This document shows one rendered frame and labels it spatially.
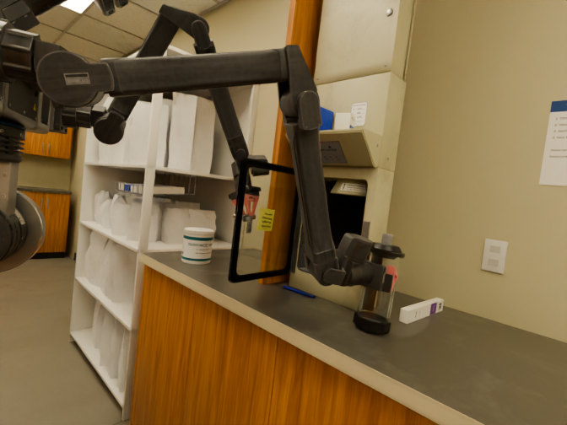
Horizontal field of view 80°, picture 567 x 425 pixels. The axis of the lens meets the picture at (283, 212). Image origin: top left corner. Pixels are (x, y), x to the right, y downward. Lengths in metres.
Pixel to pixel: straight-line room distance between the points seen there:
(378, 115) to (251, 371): 0.90
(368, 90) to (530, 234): 0.73
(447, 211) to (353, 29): 0.76
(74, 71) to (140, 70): 0.09
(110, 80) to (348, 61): 0.88
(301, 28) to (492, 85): 0.73
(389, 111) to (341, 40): 0.34
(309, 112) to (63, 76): 0.39
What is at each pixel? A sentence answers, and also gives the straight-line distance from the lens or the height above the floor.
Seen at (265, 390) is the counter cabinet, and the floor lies 0.71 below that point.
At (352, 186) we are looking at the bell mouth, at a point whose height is 1.34.
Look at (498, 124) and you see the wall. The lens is 1.47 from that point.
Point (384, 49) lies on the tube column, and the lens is 1.23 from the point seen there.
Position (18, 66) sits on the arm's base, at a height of 1.43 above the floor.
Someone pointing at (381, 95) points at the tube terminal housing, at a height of 1.64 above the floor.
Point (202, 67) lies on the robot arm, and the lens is 0.63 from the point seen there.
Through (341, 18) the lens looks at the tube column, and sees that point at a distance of 1.39.
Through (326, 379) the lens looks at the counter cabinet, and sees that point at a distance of 0.94.
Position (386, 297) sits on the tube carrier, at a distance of 0.98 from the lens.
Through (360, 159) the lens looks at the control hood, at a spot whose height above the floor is 1.43.
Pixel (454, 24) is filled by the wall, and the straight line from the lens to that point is 1.67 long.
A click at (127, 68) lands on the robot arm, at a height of 1.46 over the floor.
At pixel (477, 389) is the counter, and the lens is 0.88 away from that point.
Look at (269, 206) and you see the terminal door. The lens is 1.15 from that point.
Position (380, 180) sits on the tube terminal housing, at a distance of 1.13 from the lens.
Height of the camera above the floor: 1.29
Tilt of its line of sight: 3 degrees down
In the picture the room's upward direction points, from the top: 7 degrees clockwise
